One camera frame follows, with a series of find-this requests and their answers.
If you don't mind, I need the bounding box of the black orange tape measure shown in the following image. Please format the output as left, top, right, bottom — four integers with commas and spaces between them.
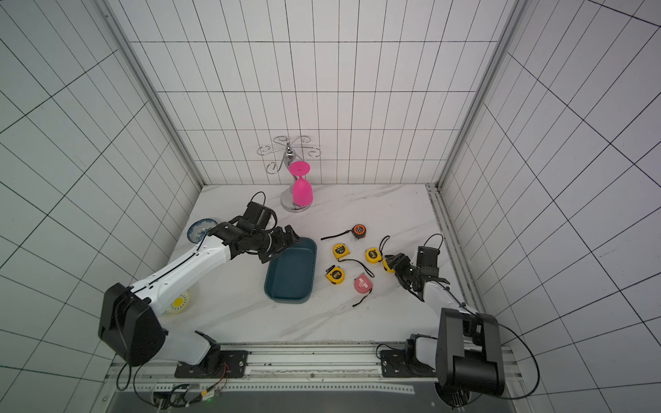
321, 224, 367, 240

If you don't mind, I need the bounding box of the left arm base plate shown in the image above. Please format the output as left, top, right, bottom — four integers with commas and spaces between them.
174, 349, 249, 380

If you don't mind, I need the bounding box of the dark teal storage box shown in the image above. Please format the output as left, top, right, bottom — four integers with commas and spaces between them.
264, 237, 318, 304

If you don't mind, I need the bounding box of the aluminium mounting rail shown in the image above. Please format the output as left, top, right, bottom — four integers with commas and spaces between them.
92, 342, 533, 413

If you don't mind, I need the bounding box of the pink tape measure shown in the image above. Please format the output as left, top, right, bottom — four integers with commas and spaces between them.
353, 274, 374, 307

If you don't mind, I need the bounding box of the left electronics board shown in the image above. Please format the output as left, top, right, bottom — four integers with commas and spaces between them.
152, 383, 223, 411

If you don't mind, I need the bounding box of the right electronics board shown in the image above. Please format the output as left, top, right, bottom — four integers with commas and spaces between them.
435, 383, 472, 409

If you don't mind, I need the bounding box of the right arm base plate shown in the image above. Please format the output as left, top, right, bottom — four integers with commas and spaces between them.
377, 349, 436, 379

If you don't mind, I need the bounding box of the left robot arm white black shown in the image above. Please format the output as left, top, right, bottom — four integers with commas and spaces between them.
98, 217, 300, 367

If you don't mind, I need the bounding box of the blue white patterned bowl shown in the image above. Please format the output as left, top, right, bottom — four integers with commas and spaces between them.
187, 218, 218, 244

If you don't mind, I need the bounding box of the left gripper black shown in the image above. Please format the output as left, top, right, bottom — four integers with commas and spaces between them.
251, 225, 301, 264

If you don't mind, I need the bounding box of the silver glass holder stand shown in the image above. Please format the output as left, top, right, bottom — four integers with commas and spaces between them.
258, 135, 321, 213

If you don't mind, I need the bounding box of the yellow green patterned plate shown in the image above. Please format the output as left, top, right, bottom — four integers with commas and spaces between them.
163, 288, 192, 317

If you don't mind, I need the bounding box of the pink plastic wine glass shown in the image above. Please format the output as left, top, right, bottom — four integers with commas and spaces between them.
289, 161, 313, 208

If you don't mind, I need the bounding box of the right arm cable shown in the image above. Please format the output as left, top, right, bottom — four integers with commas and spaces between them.
374, 319, 542, 402

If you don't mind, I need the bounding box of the electronics board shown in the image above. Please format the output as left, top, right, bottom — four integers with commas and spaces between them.
152, 383, 223, 411
435, 383, 472, 409

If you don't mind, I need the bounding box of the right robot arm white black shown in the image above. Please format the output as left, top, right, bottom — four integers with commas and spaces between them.
384, 247, 505, 397

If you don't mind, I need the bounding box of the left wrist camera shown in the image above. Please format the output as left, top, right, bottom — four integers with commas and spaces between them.
242, 201, 278, 230

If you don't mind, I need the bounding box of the left base cable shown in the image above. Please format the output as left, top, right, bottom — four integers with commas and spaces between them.
115, 360, 228, 410

